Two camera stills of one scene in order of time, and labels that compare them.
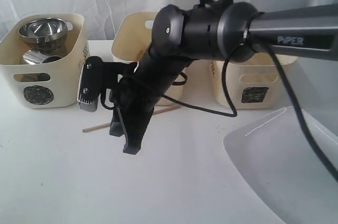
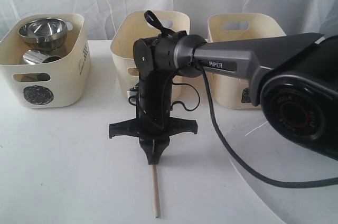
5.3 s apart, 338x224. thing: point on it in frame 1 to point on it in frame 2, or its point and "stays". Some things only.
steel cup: (35, 57) stays
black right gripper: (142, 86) to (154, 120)
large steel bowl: (49, 34) stays
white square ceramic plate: (278, 157) stays
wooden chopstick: (108, 124) to (155, 186)
